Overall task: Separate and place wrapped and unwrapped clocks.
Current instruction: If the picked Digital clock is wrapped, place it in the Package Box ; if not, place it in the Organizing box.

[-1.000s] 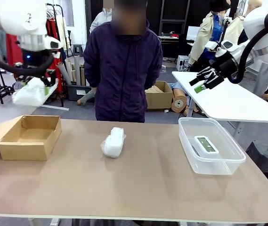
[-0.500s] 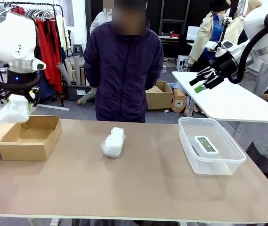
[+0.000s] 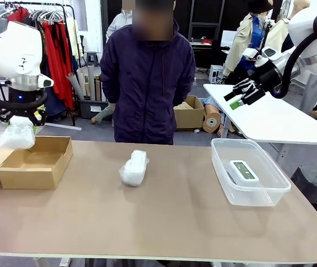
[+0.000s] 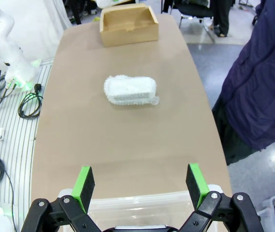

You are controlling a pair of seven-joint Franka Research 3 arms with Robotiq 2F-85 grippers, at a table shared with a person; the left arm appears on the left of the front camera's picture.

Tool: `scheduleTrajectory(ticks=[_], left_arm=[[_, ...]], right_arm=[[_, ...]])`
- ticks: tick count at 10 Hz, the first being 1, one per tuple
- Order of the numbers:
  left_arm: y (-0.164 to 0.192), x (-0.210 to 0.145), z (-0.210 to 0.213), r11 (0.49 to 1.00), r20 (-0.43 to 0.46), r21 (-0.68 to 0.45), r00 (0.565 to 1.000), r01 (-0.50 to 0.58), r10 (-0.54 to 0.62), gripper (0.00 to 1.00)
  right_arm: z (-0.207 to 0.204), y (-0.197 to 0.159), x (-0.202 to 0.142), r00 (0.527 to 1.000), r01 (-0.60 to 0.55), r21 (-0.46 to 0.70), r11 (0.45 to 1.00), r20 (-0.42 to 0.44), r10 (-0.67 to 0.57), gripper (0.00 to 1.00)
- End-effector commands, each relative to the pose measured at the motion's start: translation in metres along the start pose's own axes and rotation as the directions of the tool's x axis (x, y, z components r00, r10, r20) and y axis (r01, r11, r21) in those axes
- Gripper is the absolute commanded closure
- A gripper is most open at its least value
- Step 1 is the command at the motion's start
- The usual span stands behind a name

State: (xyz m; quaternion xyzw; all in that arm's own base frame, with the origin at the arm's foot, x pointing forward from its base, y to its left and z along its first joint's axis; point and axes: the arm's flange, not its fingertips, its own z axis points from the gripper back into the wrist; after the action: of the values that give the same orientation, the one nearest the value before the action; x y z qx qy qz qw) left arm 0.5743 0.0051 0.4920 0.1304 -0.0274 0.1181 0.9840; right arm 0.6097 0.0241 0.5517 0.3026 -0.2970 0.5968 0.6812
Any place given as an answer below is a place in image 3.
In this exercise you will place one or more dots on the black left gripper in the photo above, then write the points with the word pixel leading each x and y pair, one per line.
pixel 21 94

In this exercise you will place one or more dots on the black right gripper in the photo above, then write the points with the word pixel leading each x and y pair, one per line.
pixel 268 80

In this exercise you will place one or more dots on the white unwrapped digital clock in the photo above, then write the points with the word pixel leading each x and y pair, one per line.
pixel 244 173

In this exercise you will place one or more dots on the bulky bubble-wrapped clock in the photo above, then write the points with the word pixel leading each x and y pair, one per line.
pixel 134 169

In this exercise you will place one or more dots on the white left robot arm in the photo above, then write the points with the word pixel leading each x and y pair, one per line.
pixel 13 53

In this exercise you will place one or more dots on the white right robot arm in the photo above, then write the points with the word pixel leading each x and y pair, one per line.
pixel 308 27

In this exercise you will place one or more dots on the white computer case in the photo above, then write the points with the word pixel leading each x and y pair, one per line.
pixel 216 73

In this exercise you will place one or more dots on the navy garment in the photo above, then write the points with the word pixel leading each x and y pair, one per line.
pixel 53 103

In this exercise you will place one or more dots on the brown paper spool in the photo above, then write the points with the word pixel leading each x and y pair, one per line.
pixel 211 119

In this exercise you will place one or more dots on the white work table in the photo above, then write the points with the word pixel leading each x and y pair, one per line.
pixel 272 125

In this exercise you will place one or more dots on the metal floor strip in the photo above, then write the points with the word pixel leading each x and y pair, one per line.
pixel 63 126

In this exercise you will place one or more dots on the mannequin beige coat blue shirt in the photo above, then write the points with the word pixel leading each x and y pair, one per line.
pixel 239 41

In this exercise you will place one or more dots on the white monitor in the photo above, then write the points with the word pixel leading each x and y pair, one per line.
pixel 228 39

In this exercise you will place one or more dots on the open cardboard floor box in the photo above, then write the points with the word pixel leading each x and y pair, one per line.
pixel 189 116

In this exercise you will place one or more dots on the leaning grey cardboard roll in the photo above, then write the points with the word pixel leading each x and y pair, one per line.
pixel 76 87

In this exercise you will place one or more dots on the black tripod pole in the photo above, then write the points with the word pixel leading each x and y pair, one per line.
pixel 267 33

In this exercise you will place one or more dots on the brown cardboard box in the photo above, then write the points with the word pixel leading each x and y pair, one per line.
pixel 35 178

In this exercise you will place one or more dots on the dark storage bin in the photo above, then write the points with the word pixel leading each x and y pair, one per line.
pixel 87 109

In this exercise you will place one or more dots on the red dress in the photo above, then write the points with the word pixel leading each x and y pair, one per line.
pixel 59 61

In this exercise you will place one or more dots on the mannequin beige vest navy top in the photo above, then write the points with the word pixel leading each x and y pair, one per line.
pixel 279 33

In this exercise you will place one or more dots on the beige cardboard roll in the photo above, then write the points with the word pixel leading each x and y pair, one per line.
pixel 82 80

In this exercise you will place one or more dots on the tall grey cardboard roll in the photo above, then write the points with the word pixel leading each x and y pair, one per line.
pixel 91 83

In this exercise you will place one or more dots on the mannequin leg grey trousers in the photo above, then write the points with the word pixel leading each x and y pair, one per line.
pixel 102 114

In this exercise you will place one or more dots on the black shelving unit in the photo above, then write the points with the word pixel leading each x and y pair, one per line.
pixel 202 16

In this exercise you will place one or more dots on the grey plastic stool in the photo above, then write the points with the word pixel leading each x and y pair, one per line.
pixel 92 59

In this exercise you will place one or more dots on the cream garment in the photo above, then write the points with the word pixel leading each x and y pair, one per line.
pixel 73 39

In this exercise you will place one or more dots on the person in navy jacket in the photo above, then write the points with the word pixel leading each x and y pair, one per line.
pixel 147 89

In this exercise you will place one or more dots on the red jacket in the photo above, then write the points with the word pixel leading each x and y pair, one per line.
pixel 19 15

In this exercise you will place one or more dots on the clear plastic container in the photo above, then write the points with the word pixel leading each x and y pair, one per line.
pixel 261 196

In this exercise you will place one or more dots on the black plastic stool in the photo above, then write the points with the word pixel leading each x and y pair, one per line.
pixel 314 183

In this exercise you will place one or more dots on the black metal clothes rack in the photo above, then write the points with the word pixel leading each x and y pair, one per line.
pixel 58 4

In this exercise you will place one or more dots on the person in grey hoodie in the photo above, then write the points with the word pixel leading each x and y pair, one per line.
pixel 117 25

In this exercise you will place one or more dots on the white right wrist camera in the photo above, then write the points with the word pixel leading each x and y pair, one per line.
pixel 250 53

